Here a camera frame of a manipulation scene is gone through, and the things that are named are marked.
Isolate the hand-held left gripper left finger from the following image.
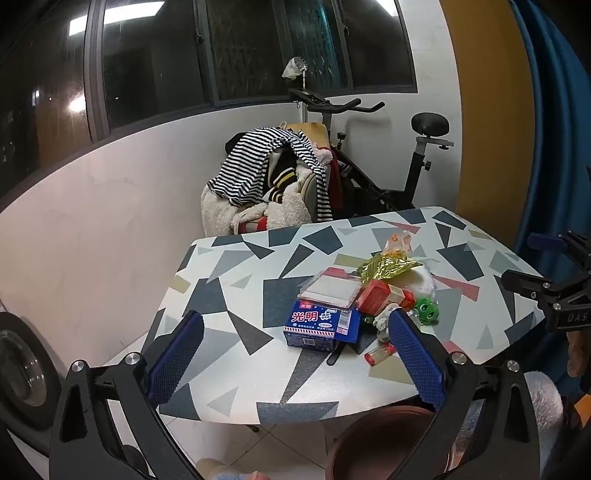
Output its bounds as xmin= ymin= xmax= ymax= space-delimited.
xmin=48 ymin=310 xmax=206 ymax=480

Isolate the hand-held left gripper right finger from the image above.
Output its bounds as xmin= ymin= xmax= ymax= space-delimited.
xmin=387 ymin=308 xmax=542 ymax=480

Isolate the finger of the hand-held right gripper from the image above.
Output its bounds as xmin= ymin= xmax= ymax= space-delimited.
xmin=501 ymin=269 xmax=561 ymax=305
xmin=527 ymin=232 xmax=591 ymax=278

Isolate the red capped clear tube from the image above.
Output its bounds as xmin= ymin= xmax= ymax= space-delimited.
xmin=364 ymin=344 xmax=398 ymax=366

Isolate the green plastic toy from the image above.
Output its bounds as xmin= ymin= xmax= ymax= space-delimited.
xmin=413 ymin=298 xmax=440 ymax=325

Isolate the white wrapper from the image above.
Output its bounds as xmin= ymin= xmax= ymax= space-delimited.
xmin=362 ymin=305 xmax=398 ymax=344

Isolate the red paper box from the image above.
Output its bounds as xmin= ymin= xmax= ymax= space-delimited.
xmin=355 ymin=281 xmax=416 ymax=315

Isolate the white plastic bag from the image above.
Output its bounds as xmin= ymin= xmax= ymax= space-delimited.
xmin=402 ymin=270 xmax=437 ymax=303

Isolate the brown round bin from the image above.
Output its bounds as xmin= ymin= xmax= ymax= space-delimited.
xmin=325 ymin=405 xmax=458 ymax=480

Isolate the gold foil wrapper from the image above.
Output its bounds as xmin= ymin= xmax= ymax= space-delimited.
xmin=356 ymin=253 xmax=423 ymax=283

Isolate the blue ice cream box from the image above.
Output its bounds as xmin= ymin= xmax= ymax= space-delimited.
xmin=283 ymin=299 xmax=362 ymax=354

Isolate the clear pink-white packet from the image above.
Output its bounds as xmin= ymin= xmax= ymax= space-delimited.
xmin=298 ymin=267 xmax=362 ymax=309

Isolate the orange printed clear bag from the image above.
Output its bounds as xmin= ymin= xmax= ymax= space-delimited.
xmin=381 ymin=229 xmax=414 ymax=259

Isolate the person's right hand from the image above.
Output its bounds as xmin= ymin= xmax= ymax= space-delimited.
xmin=567 ymin=330 xmax=591 ymax=377

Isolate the geometric patterned table cover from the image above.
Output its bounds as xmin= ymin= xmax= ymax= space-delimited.
xmin=147 ymin=205 xmax=555 ymax=424

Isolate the blue curtain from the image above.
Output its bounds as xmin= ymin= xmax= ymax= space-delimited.
xmin=510 ymin=0 xmax=591 ymax=407

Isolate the wooden door panel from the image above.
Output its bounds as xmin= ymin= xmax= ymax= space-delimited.
xmin=438 ymin=0 xmax=536 ymax=259

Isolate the black exercise bike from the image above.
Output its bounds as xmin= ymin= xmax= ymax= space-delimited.
xmin=290 ymin=88 xmax=455 ymax=220

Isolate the white fleece garment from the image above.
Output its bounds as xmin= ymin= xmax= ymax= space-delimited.
xmin=201 ymin=166 xmax=312 ymax=236

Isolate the red garment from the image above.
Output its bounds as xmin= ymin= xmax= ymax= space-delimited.
xmin=330 ymin=148 xmax=345 ymax=210

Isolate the black white striped shirt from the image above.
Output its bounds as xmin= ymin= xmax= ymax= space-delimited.
xmin=206 ymin=127 xmax=334 ymax=224

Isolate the black yellow striped garment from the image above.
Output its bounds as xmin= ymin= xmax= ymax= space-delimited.
xmin=265 ymin=148 xmax=301 ymax=204

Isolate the dark window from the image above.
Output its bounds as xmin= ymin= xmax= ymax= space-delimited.
xmin=0 ymin=0 xmax=419 ymax=199

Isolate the white hanging cloth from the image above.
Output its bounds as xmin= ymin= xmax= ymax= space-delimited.
xmin=281 ymin=56 xmax=309 ymax=88

